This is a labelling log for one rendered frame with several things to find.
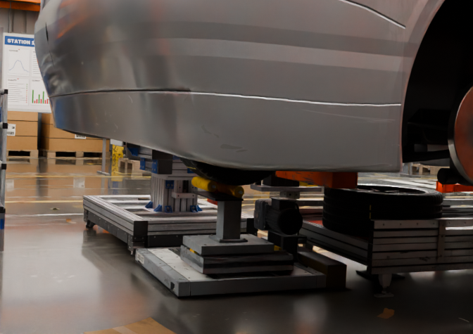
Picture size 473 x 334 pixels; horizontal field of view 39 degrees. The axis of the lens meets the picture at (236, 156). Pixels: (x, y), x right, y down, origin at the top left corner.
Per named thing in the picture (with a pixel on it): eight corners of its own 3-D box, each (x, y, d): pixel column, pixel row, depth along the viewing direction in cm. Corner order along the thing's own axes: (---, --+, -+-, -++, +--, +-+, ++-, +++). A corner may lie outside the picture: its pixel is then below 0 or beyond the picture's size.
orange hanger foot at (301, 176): (331, 188, 348) (334, 122, 347) (285, 178, 397) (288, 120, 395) (358, 188, 355) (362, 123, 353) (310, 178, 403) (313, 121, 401)
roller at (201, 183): (208, 192, 337) (208, 181, 337) (189, 186, 364) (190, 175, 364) (219, 192, 339) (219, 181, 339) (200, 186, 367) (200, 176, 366)
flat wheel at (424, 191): (391, 244, 335) (394, 197, 334) (298, 224, 386) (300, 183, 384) (464, 234, 377) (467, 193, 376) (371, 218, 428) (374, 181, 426)
